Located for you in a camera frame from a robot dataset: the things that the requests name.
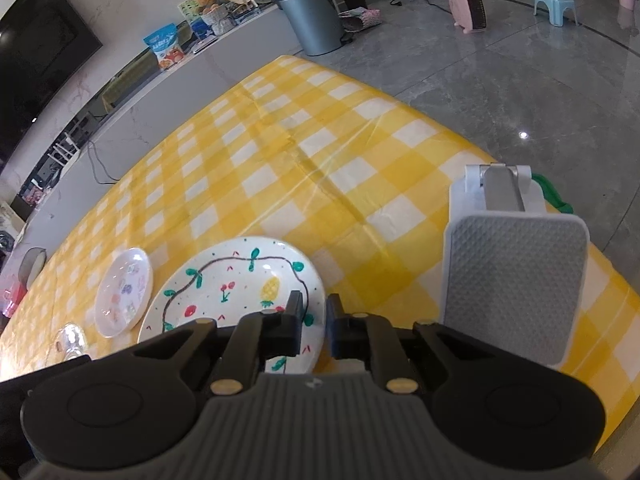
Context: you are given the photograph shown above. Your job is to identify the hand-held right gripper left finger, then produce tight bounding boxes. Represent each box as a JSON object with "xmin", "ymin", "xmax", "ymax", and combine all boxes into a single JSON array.
[{"xmin": 131, "ymin": 291, "xmax": 305, "ymax": 395}]

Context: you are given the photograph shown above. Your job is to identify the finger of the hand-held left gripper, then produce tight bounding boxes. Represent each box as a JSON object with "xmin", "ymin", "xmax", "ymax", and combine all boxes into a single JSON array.
[{"xmin": 0, "ymin": 354, "xmax": 94, "ymax": 421}]

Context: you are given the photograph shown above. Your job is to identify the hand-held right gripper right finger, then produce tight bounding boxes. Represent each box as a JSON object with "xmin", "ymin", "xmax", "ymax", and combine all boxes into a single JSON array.
[{"xmin": 326, "ymin": 294, "xmax": 501, "ymax": 395}]

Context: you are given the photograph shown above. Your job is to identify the clear glass floral plate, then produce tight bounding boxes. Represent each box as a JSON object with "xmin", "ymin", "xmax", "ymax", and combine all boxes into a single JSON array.
[{"xmin": 54, "ymin": 323, "xmax": 88, "ymax": 361}]

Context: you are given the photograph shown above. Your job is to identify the white fruit painted plate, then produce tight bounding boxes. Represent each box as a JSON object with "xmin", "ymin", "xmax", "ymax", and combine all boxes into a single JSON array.
[{"xmin": 136, "ymin": 236, "xmax": 325, "ymax": 375}]

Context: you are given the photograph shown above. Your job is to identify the small white patterned plate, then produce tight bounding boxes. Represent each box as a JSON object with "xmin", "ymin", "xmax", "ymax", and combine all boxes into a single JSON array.
[{"xmin": 94, "ymin": 246, "xmax": 153, "ymax": 338}]

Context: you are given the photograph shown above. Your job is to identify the pink storage box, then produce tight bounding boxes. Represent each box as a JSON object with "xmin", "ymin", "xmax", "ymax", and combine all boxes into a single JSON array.
[{"xmin": 0, "ymin": 280, "xmax": 28, "ymax": 318}]

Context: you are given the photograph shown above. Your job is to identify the grey round chair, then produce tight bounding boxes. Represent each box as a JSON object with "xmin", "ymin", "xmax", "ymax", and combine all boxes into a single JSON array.
[{"xmin": 19, "ymin": 246, "xmax": 48, "ymax": 286}]

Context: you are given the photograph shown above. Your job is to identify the yellow checkered tablecloth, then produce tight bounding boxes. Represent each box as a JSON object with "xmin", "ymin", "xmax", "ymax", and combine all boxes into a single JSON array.
[{"xmin": 0, "ymin": 55, "xmax": 640, "ymax": 436}]

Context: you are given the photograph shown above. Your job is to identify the white phone stand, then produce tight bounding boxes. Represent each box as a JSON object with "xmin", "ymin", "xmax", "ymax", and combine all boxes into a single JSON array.
[{"xmin": 440, "ymin": 162, "xmax": 588, "ymax": 366}]

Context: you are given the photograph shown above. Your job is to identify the white wifi router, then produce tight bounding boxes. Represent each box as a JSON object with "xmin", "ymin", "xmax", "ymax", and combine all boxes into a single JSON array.
[{"xmin": 47, "ymin": 130, "xmax": 81, "ymax": 166}]

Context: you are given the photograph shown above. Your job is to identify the white marble television console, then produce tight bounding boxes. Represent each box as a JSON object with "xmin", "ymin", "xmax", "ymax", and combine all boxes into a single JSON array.
[{"xmin": 0, "ymin": 0, "xmax": 306, "ymax": 261}]

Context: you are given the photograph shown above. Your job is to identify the grey pedal trash can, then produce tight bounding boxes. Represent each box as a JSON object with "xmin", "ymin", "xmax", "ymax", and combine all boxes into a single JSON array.
[{"xmin": 275, "ymin": 0, "xmax": 345, "ymax": 57}]

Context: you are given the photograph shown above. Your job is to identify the blue snack bag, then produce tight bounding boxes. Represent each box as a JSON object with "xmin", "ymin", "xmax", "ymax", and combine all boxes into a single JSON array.
[{"xmin": 143, "ymin": 23, "xmax": 187, "ymax": 71}]

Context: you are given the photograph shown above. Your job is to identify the floral fabric bag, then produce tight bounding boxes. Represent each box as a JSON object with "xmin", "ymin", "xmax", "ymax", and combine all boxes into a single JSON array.
[{"xmin": 340, "ymin": 6, "xmax": 383, "ymax": 33}]

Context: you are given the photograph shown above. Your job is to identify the pink space heater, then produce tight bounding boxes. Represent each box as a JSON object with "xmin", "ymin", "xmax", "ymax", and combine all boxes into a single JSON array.
[{"xmin": 447, "ymin": 0, "xmax": 488, "ymax": 36}]

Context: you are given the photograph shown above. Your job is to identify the black power cable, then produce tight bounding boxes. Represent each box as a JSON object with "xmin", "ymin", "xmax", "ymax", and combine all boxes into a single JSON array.
[{"xmin": 85, "ymin": 140, "xmax": 121, "ymax": 186}]

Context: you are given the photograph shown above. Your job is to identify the green cord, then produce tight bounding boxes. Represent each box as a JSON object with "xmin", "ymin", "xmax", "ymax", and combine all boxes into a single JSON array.
[{"xmin": 531, "ymin": 172, "xmax": 571, "ymax": 216}]

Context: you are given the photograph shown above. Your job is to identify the black wall television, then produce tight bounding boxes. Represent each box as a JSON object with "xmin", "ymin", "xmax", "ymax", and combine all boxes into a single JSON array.
[{"xmin": 0, "ymin": 0, "xmax": 104, "ymax": 168}]

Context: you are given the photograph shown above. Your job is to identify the black floor cable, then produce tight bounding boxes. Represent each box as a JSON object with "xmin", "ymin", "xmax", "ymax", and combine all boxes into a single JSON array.
[{"xmin": 390, "ymin": 0, "xmax": 453, "ymax": 13}]

